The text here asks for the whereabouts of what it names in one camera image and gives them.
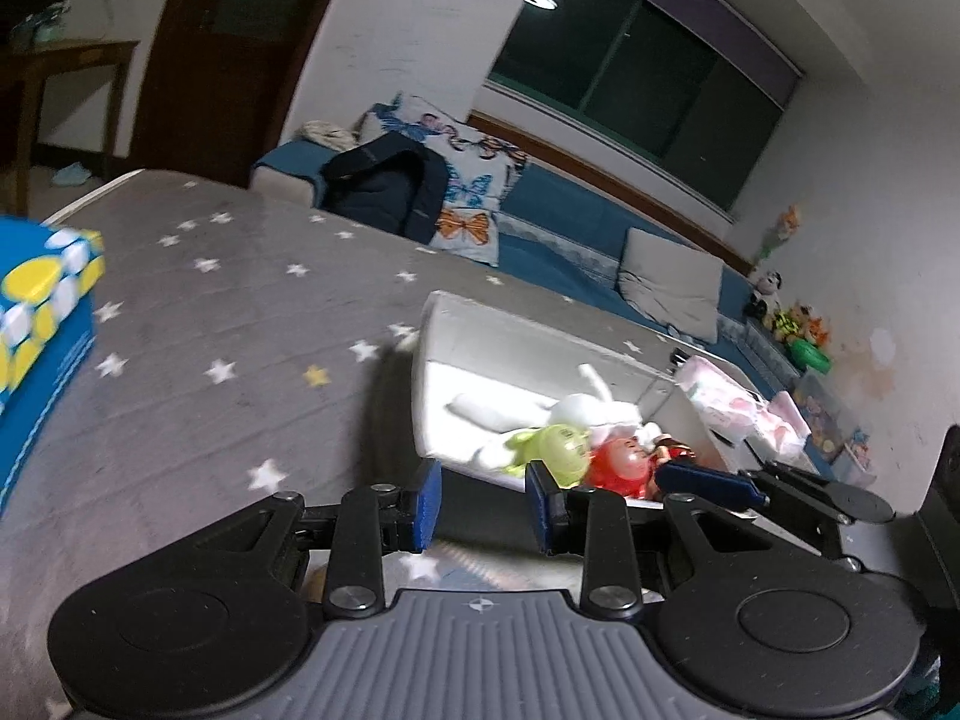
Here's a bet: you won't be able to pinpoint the panda plush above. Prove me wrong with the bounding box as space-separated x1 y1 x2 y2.
746 270 785 320

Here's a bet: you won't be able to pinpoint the white rabbit plush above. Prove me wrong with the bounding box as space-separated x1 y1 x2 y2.
448 364 646 473

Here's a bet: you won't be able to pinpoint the green plastic toy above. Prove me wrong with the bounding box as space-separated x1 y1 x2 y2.
787 337 833 374

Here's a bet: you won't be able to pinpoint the yellow-green plush toy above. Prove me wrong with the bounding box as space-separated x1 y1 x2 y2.
502 424 593 488

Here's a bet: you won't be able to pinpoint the blue sofa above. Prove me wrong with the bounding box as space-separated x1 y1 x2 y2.
251 139 796 391

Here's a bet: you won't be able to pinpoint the black backpack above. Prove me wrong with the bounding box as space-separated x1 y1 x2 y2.
319 133 451 245

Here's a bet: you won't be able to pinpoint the yellow and orange toys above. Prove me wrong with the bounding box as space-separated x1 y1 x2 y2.
772 300 826 342

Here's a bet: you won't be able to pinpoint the beige cloth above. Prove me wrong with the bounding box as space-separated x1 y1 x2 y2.
304 120 361 151

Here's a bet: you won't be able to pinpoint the grey star-print cloth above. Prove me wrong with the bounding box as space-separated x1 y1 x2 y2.
0 169 751 720

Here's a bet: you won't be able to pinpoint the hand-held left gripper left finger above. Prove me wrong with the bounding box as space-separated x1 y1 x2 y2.
191 457 445 620

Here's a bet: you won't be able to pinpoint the dark window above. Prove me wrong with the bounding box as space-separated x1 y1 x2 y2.
487 0 800 215

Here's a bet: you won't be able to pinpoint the blue and yellow tissue box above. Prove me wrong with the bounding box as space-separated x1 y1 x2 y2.
0 214 106 518

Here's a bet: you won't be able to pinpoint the brown wooden table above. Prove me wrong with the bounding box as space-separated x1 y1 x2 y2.
0 37 140 215

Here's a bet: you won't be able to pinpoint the butterfly print pillow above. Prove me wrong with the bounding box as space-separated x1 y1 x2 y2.
358 94 530 267

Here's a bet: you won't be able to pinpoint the flower toy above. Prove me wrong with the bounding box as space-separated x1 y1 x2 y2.
765 206 803 263

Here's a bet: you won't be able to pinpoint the pink tissue pack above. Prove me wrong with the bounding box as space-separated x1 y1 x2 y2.
675 356 815 458

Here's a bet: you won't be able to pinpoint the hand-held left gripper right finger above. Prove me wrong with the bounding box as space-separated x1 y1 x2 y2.
523 460 781 620

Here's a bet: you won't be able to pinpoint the teal items on table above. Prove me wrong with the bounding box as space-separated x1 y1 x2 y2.
7 4 68 46

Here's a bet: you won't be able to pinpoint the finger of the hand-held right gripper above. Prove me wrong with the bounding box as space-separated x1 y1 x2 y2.
754 514 863 575
660 463 833 518

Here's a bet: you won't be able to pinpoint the brown wooden door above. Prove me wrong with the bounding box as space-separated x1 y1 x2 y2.
131 0 353 188

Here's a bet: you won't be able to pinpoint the white cardboard box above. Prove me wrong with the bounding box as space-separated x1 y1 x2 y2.
411 289 751 522

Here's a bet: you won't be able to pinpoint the beige pillow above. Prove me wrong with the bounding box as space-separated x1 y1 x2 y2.
616 227 725 342

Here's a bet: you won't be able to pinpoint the red-haired doll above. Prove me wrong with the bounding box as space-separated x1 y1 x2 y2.
585 435 698 503

